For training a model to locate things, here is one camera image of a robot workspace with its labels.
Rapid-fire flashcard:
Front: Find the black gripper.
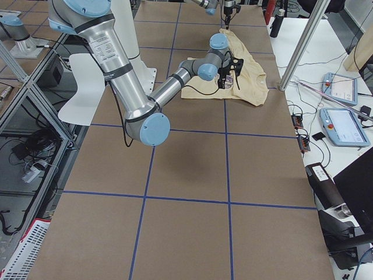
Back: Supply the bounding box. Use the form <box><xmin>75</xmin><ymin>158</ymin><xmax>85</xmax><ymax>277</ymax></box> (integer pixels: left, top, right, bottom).
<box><xmin>223</xmin><ymin>0</ymin><xmax>241</xmax><ymax>29</ymax></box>
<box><xmin>217</xmin><ymin>57</ymin><xmax>244</xmax><ymax>89</ymax></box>

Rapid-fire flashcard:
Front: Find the beige long-sleeve printed shirt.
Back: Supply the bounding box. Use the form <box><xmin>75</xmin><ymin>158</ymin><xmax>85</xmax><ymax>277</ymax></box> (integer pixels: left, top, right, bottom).
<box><xmin>181</xmin><ymin>29</ymin><xmax>269</xmax><ymax>106</ymax></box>

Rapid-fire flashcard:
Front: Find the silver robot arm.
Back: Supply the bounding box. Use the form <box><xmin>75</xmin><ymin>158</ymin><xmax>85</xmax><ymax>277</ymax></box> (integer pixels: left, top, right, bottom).
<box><xmin>48</xmin><ymin>1</ymin><xmax>244</xmax><ymax>146</ymax></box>
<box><xmin>192</xmin><ymin>0</ymin><xmax>241</xmax><ymax>30</ymax></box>

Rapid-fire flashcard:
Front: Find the black water bottle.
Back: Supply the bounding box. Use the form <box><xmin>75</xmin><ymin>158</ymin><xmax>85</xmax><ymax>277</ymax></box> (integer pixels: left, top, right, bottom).
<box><xmin>270</xmin><ymin>9</ymin><xmax>286</xmax><ymax>38</ymax></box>

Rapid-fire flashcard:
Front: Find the orange terminal board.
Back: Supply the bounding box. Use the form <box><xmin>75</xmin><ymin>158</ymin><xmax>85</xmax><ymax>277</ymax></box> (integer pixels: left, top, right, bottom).
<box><xmin>291</xmin><ymin>114</ymin><xmax>304</xmax><ymax>129</ymax></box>

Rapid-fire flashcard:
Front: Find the upper teach pendant tablet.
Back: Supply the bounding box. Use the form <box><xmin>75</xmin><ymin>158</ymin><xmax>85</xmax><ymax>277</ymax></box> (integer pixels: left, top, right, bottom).
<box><xmin>322</xmin><ymin>72</ymin><xmax>358</xmax><ymax>106</ymax></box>

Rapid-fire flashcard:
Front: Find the teach pendant tablet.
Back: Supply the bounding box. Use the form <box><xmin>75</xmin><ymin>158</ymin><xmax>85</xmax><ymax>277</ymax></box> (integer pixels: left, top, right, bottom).
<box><xmin>319</xmin><ymin>108</ymin><xmax>371</xmax><ymax>147</ymax></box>
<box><xmin>322</xmin><ymin>72</ymin><xmax>358</xmax><ymax>106</ymax></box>

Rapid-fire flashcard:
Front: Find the lower teach pendant tablet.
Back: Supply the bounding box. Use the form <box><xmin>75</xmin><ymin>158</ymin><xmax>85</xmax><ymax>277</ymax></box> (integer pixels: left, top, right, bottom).
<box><xmin>319</xmin><ymin>108</ymin><xmax>371</xmax><ymax>147</ymax></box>

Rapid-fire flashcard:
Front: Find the black monitor screen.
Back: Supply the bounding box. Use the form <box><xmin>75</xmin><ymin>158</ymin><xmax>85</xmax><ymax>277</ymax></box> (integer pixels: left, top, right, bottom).
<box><xmin>333</xmin><ymin>149</ymin><xmax>372</xmax><ymax>233</ymax></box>

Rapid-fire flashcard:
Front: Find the white power strip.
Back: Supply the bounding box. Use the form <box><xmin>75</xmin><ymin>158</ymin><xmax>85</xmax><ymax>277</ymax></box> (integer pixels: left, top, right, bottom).
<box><xmin>22</xmin><ymin>162</ymin><xmax>46</xmax><ymax>183</ymax></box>

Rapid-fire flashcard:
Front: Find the white perforated basket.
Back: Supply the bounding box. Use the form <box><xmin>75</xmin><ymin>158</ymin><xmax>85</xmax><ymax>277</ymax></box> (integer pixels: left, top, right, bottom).
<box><xmin>1</xmin><ymin>218</ymin><xmax>51</xmax><ymax>280</ymax></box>

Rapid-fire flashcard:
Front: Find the aluminium frame rail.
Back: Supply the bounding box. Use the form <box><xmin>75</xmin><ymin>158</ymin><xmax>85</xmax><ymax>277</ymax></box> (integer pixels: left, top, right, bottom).
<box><xmin>279</xmin><ymin>0</ymin><xmax>330</xmax><ymax>91</ymax></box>

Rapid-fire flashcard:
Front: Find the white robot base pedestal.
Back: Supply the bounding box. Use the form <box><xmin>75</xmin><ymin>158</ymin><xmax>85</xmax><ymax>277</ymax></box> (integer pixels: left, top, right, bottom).
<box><xmin>58</xmin><ymin>0</ymin><xmax>157</xmax><ymax>126</ymax></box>

